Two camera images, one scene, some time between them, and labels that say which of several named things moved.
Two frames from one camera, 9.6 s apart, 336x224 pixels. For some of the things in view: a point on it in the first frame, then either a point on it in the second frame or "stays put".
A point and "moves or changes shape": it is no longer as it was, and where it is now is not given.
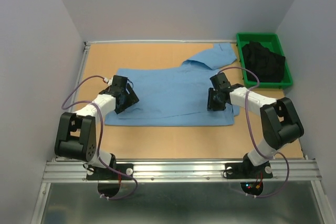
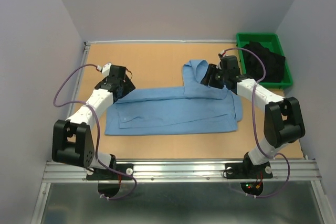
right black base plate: [247, 170] stays put
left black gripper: [132, 99] -> [127, 87]
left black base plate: [105, 174] stays put
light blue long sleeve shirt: [178, 96] moves or changes shape
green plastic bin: [271, 41] stays put
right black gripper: [211, 104] -> [212, 69]
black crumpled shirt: [269, 66] stays put
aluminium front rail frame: [182, 171] stays put
